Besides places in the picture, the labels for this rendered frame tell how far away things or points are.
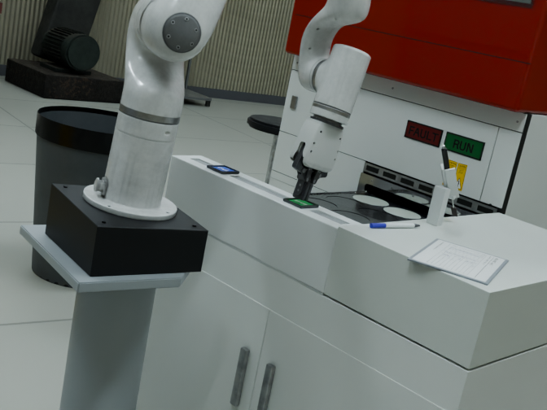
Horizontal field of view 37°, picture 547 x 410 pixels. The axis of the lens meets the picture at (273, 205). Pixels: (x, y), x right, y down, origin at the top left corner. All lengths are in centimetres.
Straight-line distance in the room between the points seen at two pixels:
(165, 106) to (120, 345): 49
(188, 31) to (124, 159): 28
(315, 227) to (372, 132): 75
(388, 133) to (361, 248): 78
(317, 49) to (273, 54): 938
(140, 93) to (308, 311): 56
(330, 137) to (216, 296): 46
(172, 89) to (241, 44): 926
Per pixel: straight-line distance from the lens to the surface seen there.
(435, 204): 180
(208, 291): 190
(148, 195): 160
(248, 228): 178
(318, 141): 168
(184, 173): 195
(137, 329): 169
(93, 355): 170
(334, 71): 169
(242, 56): 1086
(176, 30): 148
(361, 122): 237
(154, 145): 157
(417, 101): 225
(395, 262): 153
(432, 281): 148
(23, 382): 287
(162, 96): 155
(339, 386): 166
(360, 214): 202
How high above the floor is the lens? 137
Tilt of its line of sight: 14 degrees down
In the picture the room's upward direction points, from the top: 11 degrees clockwise
